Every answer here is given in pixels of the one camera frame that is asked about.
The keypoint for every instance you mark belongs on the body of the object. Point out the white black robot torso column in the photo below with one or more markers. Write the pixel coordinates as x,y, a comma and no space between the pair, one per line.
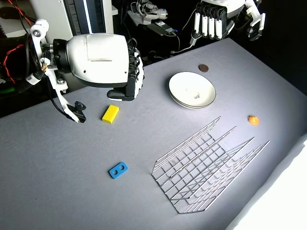
55,14

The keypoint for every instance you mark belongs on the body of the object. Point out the white plate with black rim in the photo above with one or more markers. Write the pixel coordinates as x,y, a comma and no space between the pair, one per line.
189,88
192,108

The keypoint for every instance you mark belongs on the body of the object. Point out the blue block with two holes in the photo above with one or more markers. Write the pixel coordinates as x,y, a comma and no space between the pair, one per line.
118,170

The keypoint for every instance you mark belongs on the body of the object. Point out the white background desk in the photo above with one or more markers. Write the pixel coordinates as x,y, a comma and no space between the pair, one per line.
12,30

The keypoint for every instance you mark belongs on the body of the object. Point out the orange swirl cookie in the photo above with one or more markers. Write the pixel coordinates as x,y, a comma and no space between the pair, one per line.
253,120

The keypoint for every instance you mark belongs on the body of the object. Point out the white spare gripper device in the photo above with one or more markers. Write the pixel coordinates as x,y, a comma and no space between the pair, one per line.
144,18

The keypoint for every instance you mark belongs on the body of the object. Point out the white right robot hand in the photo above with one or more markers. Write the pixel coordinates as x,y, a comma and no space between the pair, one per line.
96,60

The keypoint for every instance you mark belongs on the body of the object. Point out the yellow rectangular block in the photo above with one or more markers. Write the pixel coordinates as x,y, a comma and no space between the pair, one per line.
110,114

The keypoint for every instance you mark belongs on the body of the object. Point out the black power brick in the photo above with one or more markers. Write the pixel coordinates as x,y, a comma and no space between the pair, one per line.
163,26

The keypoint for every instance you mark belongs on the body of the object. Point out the brown round disc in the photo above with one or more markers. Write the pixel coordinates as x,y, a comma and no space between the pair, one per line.
203,68

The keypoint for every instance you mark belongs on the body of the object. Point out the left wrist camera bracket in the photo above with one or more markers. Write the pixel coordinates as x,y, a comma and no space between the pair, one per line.
257,21

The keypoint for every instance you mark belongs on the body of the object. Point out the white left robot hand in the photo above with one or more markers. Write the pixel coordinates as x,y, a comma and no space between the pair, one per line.
211,24

